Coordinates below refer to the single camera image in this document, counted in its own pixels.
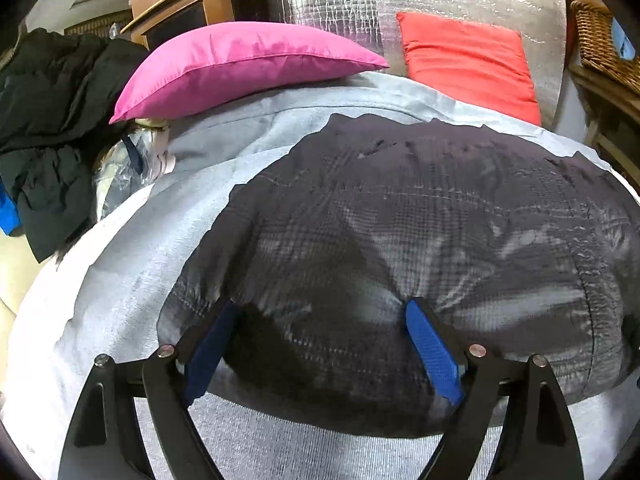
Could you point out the wooden rack frame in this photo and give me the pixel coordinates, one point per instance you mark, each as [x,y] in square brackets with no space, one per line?
[605,110]

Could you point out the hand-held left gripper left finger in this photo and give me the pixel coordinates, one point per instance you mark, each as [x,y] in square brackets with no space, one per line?
[212,340]

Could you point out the wooden cabinet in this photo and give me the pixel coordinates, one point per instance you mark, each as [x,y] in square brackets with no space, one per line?
[195,0]

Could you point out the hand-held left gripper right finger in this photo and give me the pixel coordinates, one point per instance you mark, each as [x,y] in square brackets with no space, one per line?
[430,340]

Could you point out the clear plastic bag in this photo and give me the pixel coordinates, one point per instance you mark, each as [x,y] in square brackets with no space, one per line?
[125,170]

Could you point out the silver foil insulation mat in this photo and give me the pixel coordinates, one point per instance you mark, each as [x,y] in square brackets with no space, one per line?
[340,5]

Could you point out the light blue item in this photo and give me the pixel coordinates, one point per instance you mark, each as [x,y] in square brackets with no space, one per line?
[625,40]

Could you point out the blue cloth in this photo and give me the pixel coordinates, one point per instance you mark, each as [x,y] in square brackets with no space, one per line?
[7,217]

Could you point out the dark grey quilted jacket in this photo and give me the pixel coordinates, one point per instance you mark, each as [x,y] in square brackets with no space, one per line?
[400,220]

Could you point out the black coat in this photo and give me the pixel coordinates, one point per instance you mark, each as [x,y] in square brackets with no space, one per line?
[55,110]

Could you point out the coral red pillow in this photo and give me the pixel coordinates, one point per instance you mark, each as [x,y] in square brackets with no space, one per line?
[470,60]

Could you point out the pink pillow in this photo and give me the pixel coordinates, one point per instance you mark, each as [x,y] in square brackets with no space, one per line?
[235,65]

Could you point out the light grey bed sheet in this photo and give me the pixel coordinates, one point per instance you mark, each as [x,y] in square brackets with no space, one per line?
[140,270]

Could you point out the wicker basket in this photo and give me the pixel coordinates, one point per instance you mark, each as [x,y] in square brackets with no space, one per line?
[600,40]

